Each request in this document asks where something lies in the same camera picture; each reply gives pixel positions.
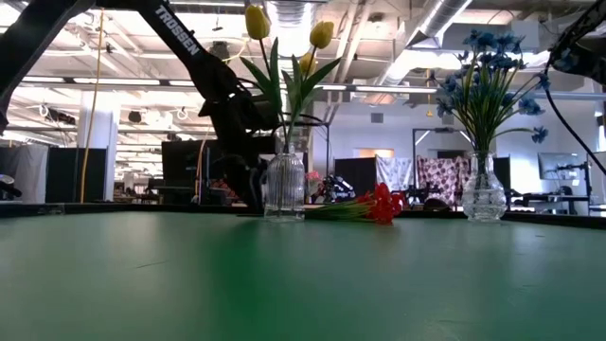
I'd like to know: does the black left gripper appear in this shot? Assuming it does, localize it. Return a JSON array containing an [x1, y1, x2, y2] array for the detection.
[[198, 89, 280, 212]]

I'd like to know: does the yellow artificial tulip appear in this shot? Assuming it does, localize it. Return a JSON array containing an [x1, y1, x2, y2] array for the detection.
[[239, 4, 290, 153], [283, 50, 319, 153], [288, 21, 343, 153]]

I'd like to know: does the red artificial flower bunch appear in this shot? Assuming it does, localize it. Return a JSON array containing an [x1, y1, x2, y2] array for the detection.
[[305, 182, 406, 226]]

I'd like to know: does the clear ribbed glass vase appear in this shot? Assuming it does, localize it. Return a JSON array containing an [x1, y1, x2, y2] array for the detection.
[[263, 144, 307, 224]]

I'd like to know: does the clear bulbous glass vase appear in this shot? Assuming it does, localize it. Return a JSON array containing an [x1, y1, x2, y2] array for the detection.
[[461, 151, 508, 224]]

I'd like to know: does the pink flower bouquet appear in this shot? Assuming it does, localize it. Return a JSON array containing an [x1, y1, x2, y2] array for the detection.
[[306, 170, 324, 196]]

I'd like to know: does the black monitor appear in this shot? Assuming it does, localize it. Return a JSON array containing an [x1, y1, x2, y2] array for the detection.
[[161, 139, 228, 181]]

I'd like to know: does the black partition panel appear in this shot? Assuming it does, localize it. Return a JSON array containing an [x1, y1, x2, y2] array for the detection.
[[492, 156, 511, 190], [334, 157, 379, 198], [45, 147, 108, 204]]

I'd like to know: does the green table mat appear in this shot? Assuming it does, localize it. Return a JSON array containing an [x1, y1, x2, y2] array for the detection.
[[0, 210, 606, 341]]

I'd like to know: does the black ceiling dome device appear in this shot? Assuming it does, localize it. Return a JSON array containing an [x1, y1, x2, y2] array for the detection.
[[211, 41, 233, 61]]

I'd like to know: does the white patterned cloth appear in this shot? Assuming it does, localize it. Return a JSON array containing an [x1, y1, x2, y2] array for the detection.
[[376, 155, 414, 191]]

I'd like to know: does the long ceiling light strip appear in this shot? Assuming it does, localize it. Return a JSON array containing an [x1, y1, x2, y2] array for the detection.
[[0, 74, 439, 95]]

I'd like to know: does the polka dot cloth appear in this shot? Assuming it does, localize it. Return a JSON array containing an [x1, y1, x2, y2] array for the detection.
[[417, 155, 471, 206]]

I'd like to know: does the grey partition panel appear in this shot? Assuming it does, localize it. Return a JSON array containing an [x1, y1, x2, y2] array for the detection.
[[0, 144, 48, 204]]

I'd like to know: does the grey computer monitor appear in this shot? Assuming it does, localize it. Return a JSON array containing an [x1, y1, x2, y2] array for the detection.
[[538, 152, 581, 181]]

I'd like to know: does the black tube frame stand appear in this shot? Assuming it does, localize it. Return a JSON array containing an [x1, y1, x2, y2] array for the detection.
[[302, 120, 331, 190], [412, 126, 478, 190]]

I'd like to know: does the yellow hanging cable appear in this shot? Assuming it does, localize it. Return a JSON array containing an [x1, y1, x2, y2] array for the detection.
[[79, 7, 106, 205]]

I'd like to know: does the silver ribbed air duct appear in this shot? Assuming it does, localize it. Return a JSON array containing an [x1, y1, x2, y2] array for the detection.
[[262, 0, 317, 125]]

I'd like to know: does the grey round air duct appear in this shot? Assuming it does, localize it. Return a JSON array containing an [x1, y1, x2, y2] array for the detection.
[[376, 0, 474, 99]]

